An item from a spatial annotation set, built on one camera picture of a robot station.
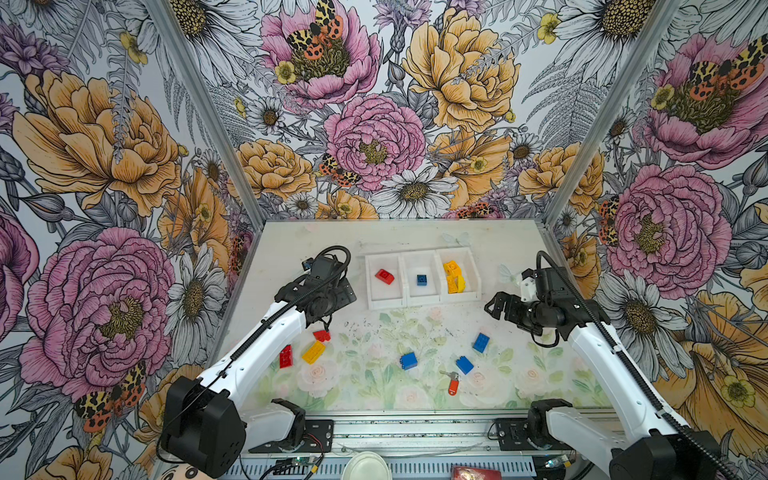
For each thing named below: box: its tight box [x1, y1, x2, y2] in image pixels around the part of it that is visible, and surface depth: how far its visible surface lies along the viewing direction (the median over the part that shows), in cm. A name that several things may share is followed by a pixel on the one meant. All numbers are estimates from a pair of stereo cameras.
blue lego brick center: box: [399, 352, 419, 370], surface depth 87 cm
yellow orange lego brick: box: [448, 276, 459, 294], surface depth 102 cm
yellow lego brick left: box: [302, 340, 326, 365], surface depth 89 cm
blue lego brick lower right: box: [456, 356, 475, 375], surface depth 87 cm
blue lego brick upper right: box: [472, 332, 490, 353], surface depth 91 cm
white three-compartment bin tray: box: [358, 246, 482, 311], surface depth 103 cm
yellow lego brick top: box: [443, 260, 463, 278], surface depth 105 cm
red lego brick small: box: [313, 330, 331, 342], surface depth 92 cm
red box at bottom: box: [451, 466, 502, 480], surface depth 67 cm
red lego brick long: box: [375, 268, 395, 285], surface depth 105 cm
